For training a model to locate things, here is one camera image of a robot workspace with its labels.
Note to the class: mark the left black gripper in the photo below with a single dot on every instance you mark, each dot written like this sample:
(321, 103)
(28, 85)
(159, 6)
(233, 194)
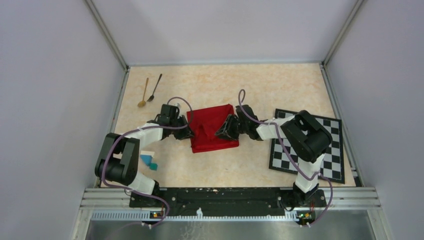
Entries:
(180, 135)

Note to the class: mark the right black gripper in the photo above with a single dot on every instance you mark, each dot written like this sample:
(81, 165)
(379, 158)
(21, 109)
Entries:
(226, 129)

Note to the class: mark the red cloth napkin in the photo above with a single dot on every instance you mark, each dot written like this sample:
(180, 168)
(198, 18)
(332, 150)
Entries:
(205, 123)

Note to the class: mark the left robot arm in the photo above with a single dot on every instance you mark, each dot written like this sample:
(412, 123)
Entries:
(120, 153)

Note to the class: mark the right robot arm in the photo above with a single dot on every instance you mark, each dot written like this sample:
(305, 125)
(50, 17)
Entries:
(306, 137)

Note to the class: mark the teal cube block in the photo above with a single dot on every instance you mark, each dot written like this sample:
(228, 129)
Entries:
(153, 166)

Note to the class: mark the black fork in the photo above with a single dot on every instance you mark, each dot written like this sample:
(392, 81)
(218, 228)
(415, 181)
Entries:
(152, 96)

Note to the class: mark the gold spoon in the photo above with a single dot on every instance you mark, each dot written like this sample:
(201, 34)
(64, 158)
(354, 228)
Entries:
(143, 101)

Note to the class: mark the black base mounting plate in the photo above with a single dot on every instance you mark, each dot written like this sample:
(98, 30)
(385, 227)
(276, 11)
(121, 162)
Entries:
(228, 201)

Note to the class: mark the black white checkerboard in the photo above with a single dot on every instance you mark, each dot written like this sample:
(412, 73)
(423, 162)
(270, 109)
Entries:
(332, 166)

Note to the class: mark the aluminium front rail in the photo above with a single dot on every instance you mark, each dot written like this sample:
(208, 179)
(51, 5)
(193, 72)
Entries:
(113, 204)

